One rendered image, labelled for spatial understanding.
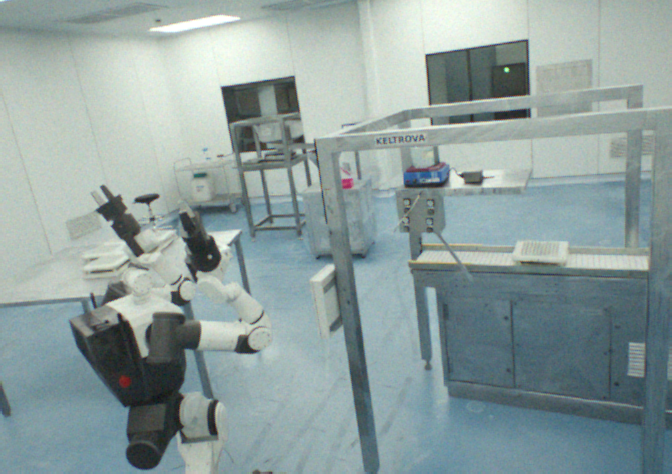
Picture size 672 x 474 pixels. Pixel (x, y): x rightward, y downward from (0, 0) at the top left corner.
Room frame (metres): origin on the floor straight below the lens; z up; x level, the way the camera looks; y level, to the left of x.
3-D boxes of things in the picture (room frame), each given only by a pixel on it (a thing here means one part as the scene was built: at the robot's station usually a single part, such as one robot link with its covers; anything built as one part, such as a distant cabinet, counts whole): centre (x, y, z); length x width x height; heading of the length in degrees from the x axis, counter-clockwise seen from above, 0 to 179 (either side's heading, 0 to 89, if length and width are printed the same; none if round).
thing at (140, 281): (1.55, 0.67, 1.28); 0.10 x 0.07 x 0.09; 40
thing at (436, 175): (2.53, -0.49, 1.30); 0.21 x 0.20 x 0.09; 153
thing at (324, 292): (1.91, 0.08, 0.96); 0.17 x 0.06 x 0.26; 153
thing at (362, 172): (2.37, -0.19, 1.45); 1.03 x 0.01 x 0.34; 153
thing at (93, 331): (1.52, 0.72, 1.08); 0.34 x 0.30 x 0.36; 40
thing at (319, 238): (5.26, -0.05, 0.38); 0.63 x 0.57 x 0.76; 71
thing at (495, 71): (7.21, -2.23, 1.43); 1.38 x 0.01 x 1.16; 71
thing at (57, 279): (3.32, 1.57, 0.80); 1.50 x 1.10 x 0.04; 82
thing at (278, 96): (8.32, 0.96, 1.43); 1.32 x 0.01 x 1.11; 71
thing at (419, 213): (2.46, -0.43, 1.13); 0.22 x 0.11 x 0.20; 63
